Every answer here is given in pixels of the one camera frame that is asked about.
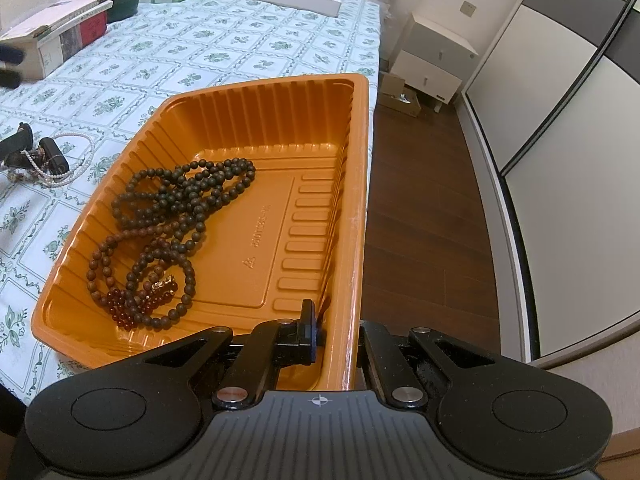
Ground white grey sliding wardrobe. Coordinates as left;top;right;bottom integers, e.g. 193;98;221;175
463;0;639;367

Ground black cylinder tube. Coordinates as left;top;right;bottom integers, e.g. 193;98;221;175
39;138;70;177

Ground cardboard box with books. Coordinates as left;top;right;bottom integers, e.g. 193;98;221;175
1;0;113;81

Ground white bedside nightstand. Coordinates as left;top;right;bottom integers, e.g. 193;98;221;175
390;12;480;113

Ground white pearl necklace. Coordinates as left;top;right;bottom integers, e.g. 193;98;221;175
19;132;97;190

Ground black strap watch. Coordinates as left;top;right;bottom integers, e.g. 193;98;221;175
0;122;34;169

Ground wall socket plate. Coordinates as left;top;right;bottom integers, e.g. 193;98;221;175
460;0;476;18

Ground orange plastic tray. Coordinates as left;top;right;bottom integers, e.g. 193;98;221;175
32;74;369;390

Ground dark wooden bead necklace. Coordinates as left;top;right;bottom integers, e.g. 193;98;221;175
86;157;257;332

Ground small cardboard box on floor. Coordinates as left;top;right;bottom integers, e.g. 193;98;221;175
378;72;421;117

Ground floral green white bedsheet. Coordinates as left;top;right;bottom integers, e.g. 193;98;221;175
1;0;382;403

